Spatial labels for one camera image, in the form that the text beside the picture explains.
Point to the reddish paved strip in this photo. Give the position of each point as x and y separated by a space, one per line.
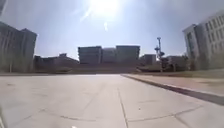
200 85

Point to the low dark building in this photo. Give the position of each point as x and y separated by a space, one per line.
55 63

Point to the long white building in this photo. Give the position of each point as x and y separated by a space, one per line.
206 40

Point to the wide blocky building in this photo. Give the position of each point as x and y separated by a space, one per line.
110 55

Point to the tall dark building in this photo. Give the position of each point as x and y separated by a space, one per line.
16 50

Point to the tall mast structure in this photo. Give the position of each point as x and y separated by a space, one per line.
159 50

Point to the pale concrete plaza ground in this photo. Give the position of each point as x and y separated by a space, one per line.
83 100

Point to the small distant building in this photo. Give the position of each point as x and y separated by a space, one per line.
176 62
149 59

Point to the dark raised kerb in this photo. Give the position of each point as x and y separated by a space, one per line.
200 95

